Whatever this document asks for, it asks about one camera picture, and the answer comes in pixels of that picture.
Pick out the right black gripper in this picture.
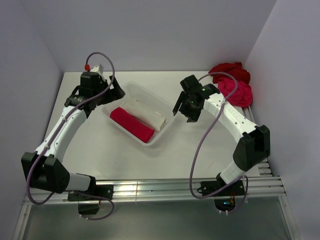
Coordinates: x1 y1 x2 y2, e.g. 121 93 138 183
172 90 202 123

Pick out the white plastic basket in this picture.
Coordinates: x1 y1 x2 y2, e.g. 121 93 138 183
102 82 175 147

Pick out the white t shirt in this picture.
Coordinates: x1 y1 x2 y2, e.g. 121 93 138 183
120 98 168 132

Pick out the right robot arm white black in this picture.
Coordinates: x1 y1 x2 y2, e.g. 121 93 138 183
172 75 271 195

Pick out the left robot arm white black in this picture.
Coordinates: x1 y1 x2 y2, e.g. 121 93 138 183
21 71 125 200

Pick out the rolled pink t shirt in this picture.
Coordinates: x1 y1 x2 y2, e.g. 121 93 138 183
110 107 155 143

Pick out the dark red t shirt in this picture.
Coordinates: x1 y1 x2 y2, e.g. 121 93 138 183
208 62 251 84

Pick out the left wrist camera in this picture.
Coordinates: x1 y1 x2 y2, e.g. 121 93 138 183
84 64 104 75

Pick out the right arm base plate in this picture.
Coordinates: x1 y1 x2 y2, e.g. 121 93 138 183
197 180 245 197

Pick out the aluminium rail frame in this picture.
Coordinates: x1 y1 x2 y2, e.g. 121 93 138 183
12 106 301 240

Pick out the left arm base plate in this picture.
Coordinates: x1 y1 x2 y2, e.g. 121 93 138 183
67 184 115 221

